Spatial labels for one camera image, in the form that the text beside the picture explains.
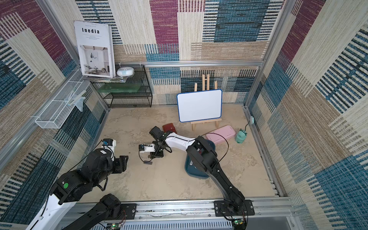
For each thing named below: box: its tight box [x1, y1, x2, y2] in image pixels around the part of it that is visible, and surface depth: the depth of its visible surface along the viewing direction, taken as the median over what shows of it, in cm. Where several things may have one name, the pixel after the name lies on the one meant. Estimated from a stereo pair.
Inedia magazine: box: [73, 20, 116, 79], surface depth 79 cm
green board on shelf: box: [96, 83, 142, 93], surface depth 101 cm
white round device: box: [116, 66, 135, 77], surface depth 89 cm
